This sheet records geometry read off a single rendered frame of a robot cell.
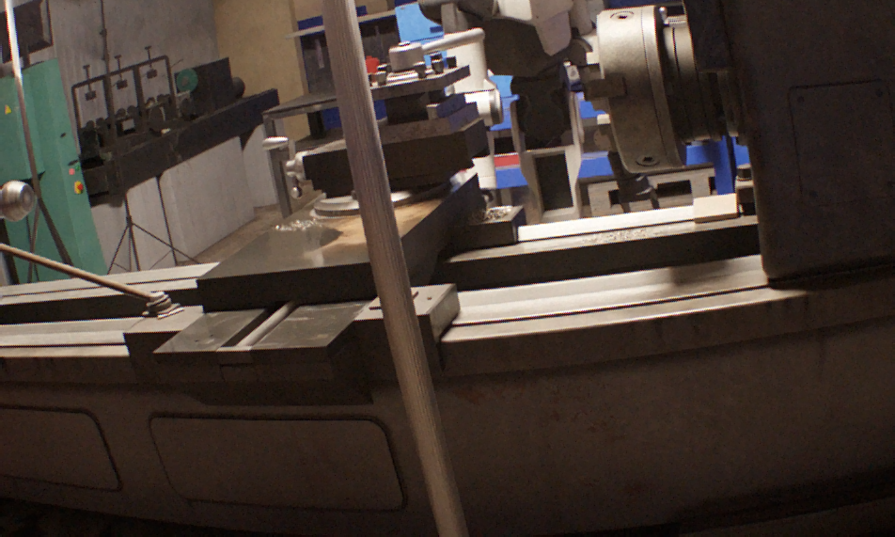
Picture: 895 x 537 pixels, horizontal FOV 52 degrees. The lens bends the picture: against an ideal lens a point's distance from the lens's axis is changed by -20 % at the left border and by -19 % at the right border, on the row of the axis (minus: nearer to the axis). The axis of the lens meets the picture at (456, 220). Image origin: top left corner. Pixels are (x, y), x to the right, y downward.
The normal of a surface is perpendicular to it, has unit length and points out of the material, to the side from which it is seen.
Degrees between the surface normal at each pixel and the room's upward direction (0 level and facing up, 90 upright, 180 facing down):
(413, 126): 90
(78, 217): 90
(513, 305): 0
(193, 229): 90
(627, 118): 100
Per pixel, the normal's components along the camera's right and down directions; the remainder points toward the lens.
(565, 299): -0.19, -0.96
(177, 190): 0.94, -0.12
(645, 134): -0.17, 0.63
